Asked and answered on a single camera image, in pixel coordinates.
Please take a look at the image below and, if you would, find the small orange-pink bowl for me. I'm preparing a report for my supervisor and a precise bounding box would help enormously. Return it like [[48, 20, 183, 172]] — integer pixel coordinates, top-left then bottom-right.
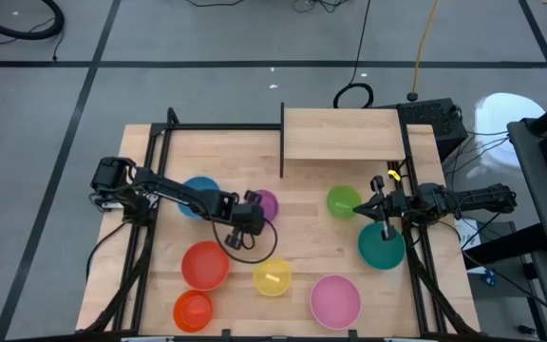
[[247, 188, 280, 223]]

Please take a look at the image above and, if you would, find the small yellow bowl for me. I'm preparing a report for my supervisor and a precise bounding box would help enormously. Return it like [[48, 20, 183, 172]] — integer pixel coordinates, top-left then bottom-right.
[[253, 257, 293, 298]]

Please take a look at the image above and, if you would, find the white paper sheet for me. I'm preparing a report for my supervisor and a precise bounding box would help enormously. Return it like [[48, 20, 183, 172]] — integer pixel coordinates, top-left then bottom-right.
[[454, 218, 482, 252]]

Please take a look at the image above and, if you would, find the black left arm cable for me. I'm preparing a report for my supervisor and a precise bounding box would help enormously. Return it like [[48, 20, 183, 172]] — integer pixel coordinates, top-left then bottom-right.
[[209, 208, 279, 265]]

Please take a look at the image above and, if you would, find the large blue bowl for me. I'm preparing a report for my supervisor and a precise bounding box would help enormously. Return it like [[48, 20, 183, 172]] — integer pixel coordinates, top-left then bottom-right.
[[177, 175, 222, 220]]

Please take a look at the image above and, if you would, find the black coiled cable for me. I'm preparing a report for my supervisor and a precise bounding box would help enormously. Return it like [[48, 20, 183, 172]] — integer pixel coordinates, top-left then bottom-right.
[[332, 0, 374, 109]]

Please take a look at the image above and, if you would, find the black aluminium table frame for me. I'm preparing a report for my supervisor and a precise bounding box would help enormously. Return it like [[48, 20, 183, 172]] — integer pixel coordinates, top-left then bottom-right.
[[76, 106, 481, 342]]

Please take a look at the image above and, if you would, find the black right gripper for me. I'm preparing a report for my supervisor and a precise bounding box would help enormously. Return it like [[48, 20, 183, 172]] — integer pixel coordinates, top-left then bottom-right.
[[352, 174, 415, 242]]

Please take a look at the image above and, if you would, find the large teal bowl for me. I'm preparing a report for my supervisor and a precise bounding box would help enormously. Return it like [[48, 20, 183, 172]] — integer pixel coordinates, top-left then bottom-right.
[[357, 221, 406, 272]]

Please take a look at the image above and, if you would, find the yellow hanging cable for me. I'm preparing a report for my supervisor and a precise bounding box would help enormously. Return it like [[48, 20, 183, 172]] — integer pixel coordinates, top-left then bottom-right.
[[406, 0, 441, 103]]

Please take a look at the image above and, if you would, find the small lime green bowl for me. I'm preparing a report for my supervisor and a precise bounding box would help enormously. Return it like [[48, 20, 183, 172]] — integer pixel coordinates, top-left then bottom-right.
[[326, 184, 364, 220]]

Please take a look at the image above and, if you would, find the black base cable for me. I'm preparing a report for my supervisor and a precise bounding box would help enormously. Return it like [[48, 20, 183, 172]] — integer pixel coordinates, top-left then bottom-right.
[[85, 218, 130, 282]]

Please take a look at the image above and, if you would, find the large pink bowl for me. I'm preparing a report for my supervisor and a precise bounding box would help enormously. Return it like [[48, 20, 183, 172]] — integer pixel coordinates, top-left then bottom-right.
[[309, 274, 363, 331]]

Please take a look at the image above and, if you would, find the large red-orange bowl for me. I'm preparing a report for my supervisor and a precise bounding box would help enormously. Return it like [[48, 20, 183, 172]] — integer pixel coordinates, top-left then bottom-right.
[[180, 240, 232, 292]]

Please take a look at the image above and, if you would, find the small orange bowl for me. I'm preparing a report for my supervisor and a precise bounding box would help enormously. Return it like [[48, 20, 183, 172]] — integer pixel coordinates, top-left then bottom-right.
[[172, 289, 215, 333]]

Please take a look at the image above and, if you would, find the black vacuum hose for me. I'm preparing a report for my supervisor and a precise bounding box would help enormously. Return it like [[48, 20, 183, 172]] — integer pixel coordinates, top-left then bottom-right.
[[0, 0, 66, 42]]

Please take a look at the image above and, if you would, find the wooden shelf with black legs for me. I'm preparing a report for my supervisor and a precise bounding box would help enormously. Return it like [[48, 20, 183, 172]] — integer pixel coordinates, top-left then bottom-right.
[[278, 102, 406, 180]]

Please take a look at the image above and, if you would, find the black computer box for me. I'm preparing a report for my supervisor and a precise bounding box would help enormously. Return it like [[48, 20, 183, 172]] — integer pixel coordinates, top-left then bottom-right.
[[396, 97, 469, 162]]

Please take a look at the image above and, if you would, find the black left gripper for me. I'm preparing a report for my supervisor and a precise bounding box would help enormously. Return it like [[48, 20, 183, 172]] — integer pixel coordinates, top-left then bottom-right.
[[224, 188, 268, 252]]

